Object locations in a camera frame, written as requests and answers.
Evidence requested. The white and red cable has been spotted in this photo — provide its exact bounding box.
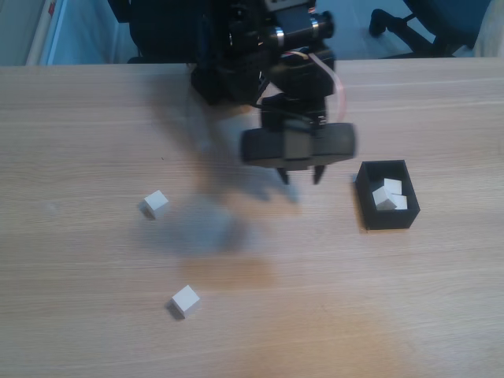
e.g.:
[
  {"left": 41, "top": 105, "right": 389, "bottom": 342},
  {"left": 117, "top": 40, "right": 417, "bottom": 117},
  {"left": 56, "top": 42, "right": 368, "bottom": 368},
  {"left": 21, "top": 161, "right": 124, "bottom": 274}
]
[{"left": 283, "top": 50, "right": 348, "bottom": 124}]

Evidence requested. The black open box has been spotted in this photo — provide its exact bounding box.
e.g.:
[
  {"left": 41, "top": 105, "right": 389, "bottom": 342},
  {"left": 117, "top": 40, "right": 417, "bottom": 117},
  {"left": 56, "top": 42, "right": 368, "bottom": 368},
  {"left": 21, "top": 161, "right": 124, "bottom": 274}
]
[{"left": 355, "top": 159, "right": 422, "bottom": 232}]

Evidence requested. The black oval camera box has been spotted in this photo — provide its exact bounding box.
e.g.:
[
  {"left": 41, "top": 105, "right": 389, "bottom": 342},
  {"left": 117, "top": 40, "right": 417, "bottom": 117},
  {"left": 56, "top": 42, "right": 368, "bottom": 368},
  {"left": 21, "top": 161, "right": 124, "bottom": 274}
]
[{"left": 239, "top": 122, "right": 359, "bottom": 171}]

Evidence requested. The white board panel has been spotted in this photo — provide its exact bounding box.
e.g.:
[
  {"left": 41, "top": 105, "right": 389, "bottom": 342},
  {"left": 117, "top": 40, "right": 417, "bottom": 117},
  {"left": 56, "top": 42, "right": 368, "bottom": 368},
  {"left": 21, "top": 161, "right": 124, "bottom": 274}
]
[{"left": 25, "top": 0, "right": 119, "bottom": 66}]

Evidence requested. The pale beige fabric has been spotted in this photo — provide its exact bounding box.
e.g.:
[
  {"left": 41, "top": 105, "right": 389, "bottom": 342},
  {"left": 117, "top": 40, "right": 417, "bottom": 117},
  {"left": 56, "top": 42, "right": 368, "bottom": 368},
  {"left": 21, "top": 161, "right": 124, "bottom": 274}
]
[{"left": 472, "top": 0, "right": 504, "bottom": 60}]

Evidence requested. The blue office chair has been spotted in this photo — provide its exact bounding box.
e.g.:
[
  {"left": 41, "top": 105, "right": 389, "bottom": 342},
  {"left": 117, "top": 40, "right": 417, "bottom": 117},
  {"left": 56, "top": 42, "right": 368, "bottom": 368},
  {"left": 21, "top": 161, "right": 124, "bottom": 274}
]
[{"left": 369, "top": 0, "right": 498, "bottom": 60}]

